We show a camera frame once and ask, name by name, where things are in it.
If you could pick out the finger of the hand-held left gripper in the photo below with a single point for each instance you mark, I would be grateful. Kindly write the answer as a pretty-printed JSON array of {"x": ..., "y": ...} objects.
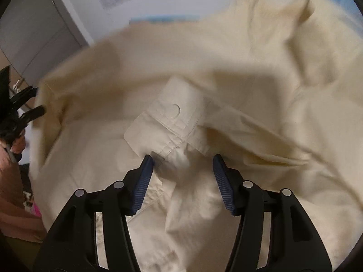
[
  {"x": 32, "y": 114},
  {"x": 25, "y": 96}
]

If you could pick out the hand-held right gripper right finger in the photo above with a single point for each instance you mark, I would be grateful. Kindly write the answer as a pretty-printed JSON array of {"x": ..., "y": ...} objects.
[{"x": 222, "y": 185}]

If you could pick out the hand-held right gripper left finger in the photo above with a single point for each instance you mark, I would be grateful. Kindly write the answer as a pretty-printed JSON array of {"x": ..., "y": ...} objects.
[{"x": 142, "y": 185}]

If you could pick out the cream shirt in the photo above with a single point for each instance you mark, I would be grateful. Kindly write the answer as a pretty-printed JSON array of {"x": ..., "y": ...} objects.
[{"x": 198, "y": 96}]

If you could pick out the person's left hand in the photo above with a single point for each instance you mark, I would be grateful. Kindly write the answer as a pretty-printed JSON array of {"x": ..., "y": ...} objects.
[{"x": 17, "y": 146}]

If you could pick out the grey cabinet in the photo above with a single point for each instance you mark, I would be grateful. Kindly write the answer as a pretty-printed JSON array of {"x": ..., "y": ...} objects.
[{"x": 37, "y": 25}]

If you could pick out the pink patterned cloth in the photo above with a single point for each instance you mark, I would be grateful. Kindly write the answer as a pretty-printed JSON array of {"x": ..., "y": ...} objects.
[{"x": 34, "y": 211}]

